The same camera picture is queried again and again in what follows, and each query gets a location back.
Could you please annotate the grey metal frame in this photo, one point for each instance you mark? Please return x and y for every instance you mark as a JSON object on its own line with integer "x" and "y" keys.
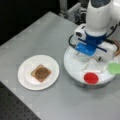
{"x": 76, "y": 13}

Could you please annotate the white paper plate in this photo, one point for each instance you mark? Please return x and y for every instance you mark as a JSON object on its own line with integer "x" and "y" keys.
{"x": 28, "y": 81}

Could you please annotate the green lettuce piece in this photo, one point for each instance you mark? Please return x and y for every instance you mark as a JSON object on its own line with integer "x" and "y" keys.
{"x": 114, "y": 68}

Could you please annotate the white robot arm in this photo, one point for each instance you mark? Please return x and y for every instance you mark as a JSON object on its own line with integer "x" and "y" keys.
{"x": 93, "y": 34}

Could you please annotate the brown meat patty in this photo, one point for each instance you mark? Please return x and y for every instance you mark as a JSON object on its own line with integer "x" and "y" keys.
{"x": 41, "y": 73}

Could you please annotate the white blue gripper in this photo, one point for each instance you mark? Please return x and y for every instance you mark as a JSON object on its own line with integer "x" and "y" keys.
{"x": 94, "y": 46}

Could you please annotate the toast bread slice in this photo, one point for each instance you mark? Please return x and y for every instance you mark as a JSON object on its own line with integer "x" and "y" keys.
{"x": 40, "y": 66}

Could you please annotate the white round divided tray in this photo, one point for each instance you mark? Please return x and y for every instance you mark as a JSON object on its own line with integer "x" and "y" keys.
{"x": 78, "y": 64}

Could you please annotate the red tomato slice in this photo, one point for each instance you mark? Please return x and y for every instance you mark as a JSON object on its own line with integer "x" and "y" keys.
{"x": 91, "y": 78}

